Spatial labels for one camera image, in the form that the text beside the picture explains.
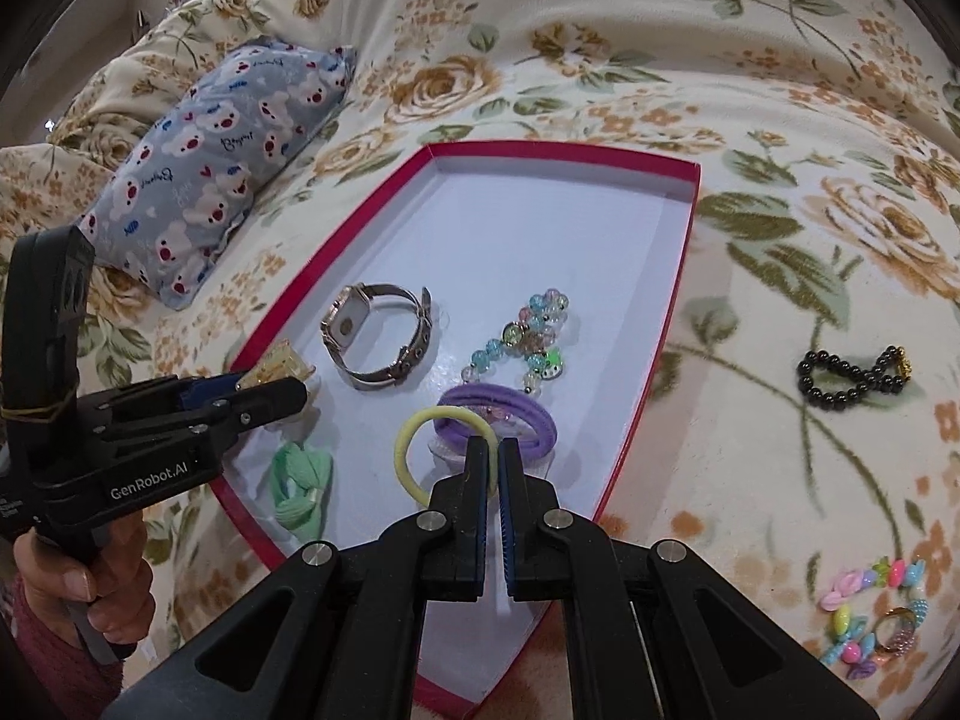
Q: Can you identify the left hand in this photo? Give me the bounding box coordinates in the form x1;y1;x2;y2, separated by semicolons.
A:
13;512;156;647

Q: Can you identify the rose gold wristwatch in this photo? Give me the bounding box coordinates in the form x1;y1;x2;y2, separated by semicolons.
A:
319;283;433;390

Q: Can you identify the gold claw hair clip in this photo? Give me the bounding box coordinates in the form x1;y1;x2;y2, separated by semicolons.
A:
236;340;316;390

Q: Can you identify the yellow hair tie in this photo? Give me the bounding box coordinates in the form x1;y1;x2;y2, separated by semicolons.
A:
394;404;502;509

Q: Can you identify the floral fleece blanket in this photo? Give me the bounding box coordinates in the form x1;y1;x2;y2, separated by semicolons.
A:
2;0;958;718

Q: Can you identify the green hair tie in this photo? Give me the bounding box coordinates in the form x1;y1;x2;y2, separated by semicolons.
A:
268;439;335;543

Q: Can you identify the crystal glass bead bracelet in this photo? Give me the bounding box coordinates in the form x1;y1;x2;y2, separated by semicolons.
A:
460;287;571;397

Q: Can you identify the black bead bracelet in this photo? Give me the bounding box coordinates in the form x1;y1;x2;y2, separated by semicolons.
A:
796;343;915;415

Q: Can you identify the blue bear print pillow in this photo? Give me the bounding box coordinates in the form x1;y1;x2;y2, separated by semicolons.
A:
78;39;356;310

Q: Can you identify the purple hair tie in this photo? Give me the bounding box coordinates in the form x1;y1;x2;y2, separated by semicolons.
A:
434;380;555;464

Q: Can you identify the gold beaded ring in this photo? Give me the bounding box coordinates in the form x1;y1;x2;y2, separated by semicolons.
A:
872;606;923;655

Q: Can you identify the red jewelry tray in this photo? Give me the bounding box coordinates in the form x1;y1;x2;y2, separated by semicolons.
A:
206;138;705;720

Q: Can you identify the colorful plastic bead bracelet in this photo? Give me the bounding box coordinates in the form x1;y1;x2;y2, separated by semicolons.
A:
817;554;932;683

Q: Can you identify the red sleeve left forearm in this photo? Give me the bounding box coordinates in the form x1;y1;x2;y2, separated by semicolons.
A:
2;580;124;720

